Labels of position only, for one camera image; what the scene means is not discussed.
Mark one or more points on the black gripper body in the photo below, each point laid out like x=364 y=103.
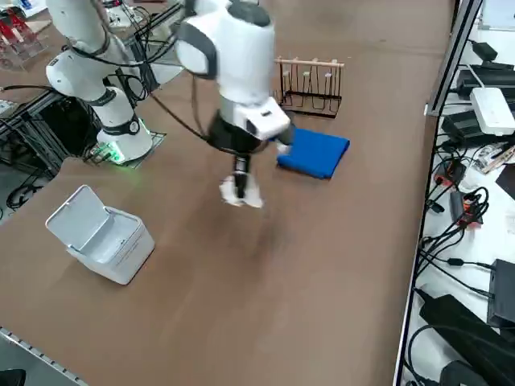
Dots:
x=231 y=138

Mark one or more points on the white tissue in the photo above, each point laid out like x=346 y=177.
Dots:
x=251 y=197

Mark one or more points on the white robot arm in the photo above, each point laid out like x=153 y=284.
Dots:
x=241 y=52

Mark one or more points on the trash bin with open lid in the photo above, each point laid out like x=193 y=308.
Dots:
x=116 y=249

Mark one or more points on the folded blue cloth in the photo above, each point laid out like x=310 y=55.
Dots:
x=316 y=154

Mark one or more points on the power adapter with orange plugs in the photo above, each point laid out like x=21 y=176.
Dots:
x=450 y=173

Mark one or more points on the white flat device box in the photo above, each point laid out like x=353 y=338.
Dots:
x=493 y=110

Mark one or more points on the black box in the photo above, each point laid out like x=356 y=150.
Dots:
x=503 y=293

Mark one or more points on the aluminium table edge rail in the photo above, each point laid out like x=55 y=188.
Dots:
x=426 y=161

